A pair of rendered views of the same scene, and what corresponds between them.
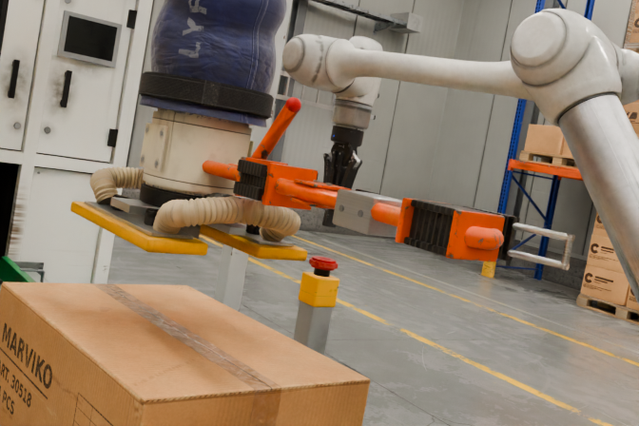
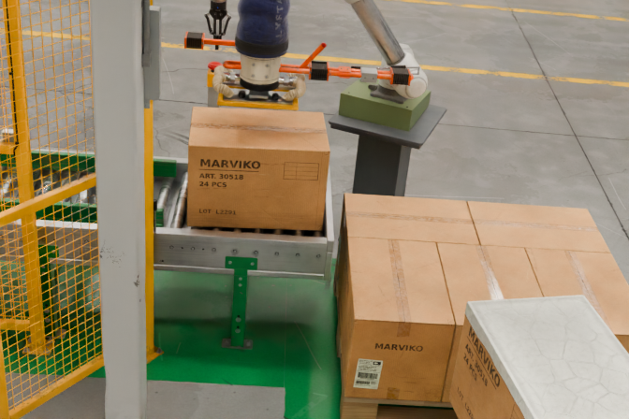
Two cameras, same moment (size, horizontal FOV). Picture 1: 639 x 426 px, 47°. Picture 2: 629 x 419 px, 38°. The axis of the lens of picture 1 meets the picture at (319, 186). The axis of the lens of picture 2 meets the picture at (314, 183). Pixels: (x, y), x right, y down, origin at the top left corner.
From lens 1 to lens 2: 353 cm
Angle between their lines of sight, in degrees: 59
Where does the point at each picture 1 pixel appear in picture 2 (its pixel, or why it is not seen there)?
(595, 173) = (370, 21)
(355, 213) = (371, 78)
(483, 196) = not seen: outside the picture
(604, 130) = (371, 7)
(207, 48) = (283, 31)
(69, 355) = (273, 153)
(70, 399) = (279, 166)
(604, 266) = not seen: outside the picture
